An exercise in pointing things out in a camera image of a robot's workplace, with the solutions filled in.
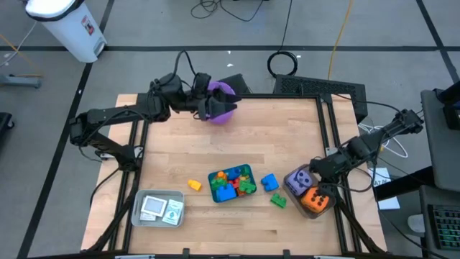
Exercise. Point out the orange wedge toy block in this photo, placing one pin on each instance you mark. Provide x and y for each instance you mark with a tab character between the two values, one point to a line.
221	175

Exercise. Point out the black desk leg bar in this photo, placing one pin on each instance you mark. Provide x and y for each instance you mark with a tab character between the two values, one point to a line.
402	185

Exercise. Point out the purple plastic bucket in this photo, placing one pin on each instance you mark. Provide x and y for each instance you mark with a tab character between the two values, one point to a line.
220	120

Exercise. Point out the orange studded toy block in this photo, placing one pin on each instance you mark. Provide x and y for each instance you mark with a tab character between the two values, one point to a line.
241	193

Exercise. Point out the black table edge clamp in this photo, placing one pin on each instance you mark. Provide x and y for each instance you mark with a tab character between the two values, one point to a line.
286	253
185	252

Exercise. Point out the green big-stud toy block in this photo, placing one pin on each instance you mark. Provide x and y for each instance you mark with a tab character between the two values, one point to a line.
217	183

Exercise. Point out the white paper sheet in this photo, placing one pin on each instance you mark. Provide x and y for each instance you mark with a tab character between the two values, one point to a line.
381	176

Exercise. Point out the white trash bin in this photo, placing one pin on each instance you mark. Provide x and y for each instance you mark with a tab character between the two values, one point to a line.
72	32

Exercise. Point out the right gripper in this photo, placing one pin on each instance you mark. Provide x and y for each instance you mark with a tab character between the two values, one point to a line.
330	167

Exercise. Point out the white card box black emblem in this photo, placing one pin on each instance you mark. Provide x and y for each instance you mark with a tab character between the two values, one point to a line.
145	217

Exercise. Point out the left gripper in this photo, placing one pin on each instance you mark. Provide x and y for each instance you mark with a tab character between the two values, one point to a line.
201	102

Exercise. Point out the dark green toy block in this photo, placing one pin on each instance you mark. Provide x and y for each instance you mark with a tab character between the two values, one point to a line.
246	171

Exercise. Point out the grey metal mounting bracket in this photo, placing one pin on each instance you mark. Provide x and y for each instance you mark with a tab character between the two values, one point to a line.
330	151

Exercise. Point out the purple foam die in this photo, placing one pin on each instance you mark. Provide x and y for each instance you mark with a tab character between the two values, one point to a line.
299	181

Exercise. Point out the large blue toy block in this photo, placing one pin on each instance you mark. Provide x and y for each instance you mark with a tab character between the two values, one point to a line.
269	182

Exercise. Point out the white playing card box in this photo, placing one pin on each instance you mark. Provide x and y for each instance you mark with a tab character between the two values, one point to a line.
154	205

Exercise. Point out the grey stand base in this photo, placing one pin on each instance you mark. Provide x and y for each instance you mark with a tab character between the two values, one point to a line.
21	81

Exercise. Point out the black desk device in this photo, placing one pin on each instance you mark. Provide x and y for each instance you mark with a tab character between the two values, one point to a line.
451	111

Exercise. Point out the smoky transparent plastic bin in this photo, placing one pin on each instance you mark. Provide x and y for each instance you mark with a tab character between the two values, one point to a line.
293	201

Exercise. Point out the black caster foot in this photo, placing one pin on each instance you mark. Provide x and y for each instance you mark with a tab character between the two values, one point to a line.
5	120

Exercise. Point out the orange foam die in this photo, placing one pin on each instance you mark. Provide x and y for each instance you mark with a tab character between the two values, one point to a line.
314	201

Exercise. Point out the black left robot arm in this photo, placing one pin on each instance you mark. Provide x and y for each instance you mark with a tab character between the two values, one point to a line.
108	117

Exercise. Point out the grey desk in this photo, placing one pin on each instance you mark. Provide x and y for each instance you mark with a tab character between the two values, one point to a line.
426	201
442	154

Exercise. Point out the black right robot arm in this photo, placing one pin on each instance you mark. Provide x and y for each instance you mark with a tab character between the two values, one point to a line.
377	138

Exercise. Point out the grey oval mouse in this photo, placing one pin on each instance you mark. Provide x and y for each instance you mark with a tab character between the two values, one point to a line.
417	223

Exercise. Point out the teal plastic bin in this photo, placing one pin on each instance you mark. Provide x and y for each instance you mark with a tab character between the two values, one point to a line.
212	196

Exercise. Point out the keyboard with coloured keys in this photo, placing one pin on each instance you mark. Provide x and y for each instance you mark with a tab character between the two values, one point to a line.
445	226

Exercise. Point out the red toy block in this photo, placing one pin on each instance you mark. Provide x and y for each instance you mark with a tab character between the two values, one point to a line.
235	183

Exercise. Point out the light grey plastic bin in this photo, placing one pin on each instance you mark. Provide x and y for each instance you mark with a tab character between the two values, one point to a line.
138	219

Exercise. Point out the yellow toy block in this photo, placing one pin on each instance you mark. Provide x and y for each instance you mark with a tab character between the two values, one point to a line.
194	185

